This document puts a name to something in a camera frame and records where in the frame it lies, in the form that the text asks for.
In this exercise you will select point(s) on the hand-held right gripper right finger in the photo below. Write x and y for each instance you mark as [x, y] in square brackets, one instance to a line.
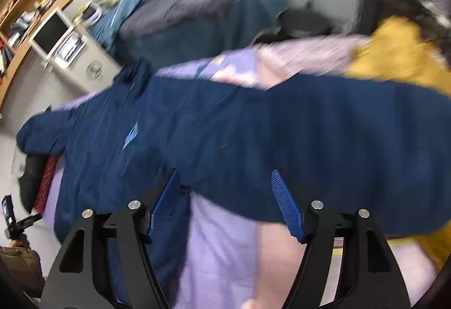
[287, 205]

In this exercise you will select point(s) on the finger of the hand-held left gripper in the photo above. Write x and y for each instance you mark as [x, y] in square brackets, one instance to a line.
[32, 219]

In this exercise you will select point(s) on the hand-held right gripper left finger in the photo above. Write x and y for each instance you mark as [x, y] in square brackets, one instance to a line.
[165, 205]

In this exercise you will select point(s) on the navy blue jacket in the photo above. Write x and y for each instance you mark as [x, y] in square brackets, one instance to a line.
[246, 125]

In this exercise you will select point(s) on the person's left forearm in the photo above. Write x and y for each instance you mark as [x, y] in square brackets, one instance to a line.
[19, 270]

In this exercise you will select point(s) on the pile of blue grey clothes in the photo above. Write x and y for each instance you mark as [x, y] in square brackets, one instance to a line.
[197, 34]

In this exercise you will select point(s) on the person's left hand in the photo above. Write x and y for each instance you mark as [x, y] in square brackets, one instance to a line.
[17, 243]

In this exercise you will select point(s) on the red striped cloth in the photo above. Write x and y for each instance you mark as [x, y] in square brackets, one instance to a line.
[45, 182]

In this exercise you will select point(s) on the black cloth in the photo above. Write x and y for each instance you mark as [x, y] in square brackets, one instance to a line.
[31, 178]

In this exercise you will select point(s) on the purple bed sheet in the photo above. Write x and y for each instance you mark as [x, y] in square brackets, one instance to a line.
[218, 252]

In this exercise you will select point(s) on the grey metal cabinet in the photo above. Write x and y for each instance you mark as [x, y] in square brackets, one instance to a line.
[88, 66]

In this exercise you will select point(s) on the yellow cloth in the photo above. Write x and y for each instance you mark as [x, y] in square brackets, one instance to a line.
[391, 55]

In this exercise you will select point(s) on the black bag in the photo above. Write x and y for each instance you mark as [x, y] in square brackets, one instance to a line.
[308, 21]

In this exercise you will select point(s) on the white computer monitor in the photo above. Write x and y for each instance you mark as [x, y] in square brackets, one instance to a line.
[49, 32]

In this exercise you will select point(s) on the grey cloth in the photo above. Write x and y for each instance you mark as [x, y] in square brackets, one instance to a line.
[183, 2]

